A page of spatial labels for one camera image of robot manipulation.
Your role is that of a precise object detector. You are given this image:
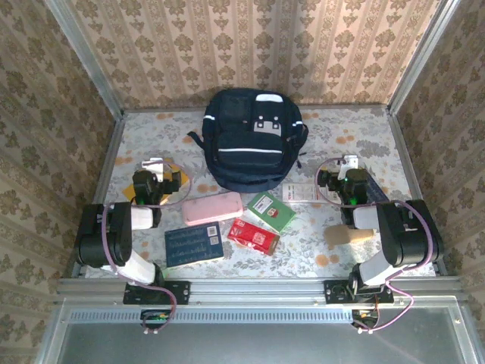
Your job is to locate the blue book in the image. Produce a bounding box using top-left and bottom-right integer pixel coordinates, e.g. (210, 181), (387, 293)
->
(164, 221), (225, 270)
(365, 176), (390, 204)

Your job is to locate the yellow book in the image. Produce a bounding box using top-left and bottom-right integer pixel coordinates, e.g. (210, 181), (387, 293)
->
(123, 165), (192, 206)

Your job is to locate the beige cardboard roll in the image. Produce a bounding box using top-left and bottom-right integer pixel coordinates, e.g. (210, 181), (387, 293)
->
(324, 224), (378, 251)

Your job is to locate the white printed packet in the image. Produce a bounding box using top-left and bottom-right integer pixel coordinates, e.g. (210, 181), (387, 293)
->
(282, 183), (342, 204)

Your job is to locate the pink pencil case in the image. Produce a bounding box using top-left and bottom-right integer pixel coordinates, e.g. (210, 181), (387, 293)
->
(181, 191), (243, 228)

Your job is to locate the green notebook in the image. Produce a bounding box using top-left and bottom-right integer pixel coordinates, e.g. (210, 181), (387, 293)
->
(246, 191), (297, 234)

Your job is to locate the navy blue backpack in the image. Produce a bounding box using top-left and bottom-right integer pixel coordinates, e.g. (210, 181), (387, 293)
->
(187, 87), (310, 193)

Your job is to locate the red packet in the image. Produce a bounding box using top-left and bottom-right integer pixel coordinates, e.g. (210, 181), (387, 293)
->
(227, 218), (281, 256)

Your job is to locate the grey metal sheet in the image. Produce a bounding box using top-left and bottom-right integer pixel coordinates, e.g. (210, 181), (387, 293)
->
(36, 303), (485, 364)

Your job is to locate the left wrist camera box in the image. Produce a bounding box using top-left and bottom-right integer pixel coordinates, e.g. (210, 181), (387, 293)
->
(141, 158), (167, 182)

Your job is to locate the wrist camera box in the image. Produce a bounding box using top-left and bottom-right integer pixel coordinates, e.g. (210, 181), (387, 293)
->
(338, 154), (359, 171)
(141, 158), (167, 182)

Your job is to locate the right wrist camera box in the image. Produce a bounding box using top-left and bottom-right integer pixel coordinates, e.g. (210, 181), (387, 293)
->
(338, 154), (359, 171)

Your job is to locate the aluminium table side rail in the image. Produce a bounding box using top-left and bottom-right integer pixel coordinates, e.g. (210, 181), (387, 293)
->
(386, 108), (449, 277)
(69, 111), (126, 278)

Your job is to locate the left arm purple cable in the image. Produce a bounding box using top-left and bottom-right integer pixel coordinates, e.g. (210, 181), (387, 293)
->
(100, 161), (194, 334)

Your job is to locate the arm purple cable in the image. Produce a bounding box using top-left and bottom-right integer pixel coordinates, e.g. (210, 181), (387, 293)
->
(100, 161), (194, 334)
(314, 157), (433, 334)

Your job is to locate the aluminium table end rail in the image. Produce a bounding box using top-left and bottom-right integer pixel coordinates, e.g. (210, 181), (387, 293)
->
(121, 104), (391, 114)

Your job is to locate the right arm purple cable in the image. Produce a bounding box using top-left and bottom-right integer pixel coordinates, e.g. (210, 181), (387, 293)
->
(314, 157), (433, 334)

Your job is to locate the aluminium corner post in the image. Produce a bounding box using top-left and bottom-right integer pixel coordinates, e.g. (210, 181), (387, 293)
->
(386, 0), (464, 115)
(43, 0), (126, 119)

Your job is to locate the aluminium mounting rail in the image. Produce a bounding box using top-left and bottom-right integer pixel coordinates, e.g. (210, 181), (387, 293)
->
(56, 276), (466, 304)

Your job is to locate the slotted grey cable duct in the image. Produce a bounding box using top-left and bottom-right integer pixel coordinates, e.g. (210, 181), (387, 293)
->
(70, 309), (355, 324)

